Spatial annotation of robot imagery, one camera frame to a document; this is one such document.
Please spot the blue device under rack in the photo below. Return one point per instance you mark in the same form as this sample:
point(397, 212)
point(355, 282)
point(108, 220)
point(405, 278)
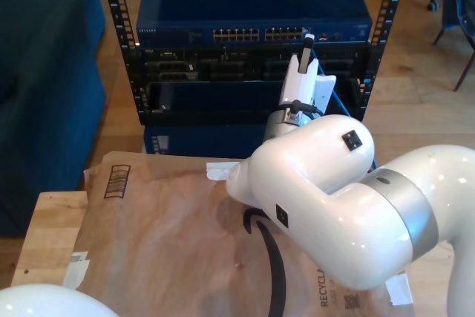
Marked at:
point(204, 142)

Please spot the long white tape strip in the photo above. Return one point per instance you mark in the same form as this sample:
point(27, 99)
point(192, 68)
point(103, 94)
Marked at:
point(219, 172)

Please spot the black rack server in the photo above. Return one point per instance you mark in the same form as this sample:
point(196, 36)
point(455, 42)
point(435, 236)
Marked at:
point(174, 66)

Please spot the brown paper mailer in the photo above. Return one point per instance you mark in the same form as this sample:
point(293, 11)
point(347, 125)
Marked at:
point(167, 220)

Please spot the short white tape piece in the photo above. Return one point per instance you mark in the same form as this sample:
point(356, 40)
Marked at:
point(399, 289)

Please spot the blue sofa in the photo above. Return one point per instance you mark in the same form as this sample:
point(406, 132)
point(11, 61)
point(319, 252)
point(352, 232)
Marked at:
point(44, 109)

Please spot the white paper shipping label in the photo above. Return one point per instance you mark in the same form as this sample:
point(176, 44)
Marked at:
point(76, 268)

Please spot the black rack frame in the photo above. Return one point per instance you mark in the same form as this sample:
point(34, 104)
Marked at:
point(118, 5)

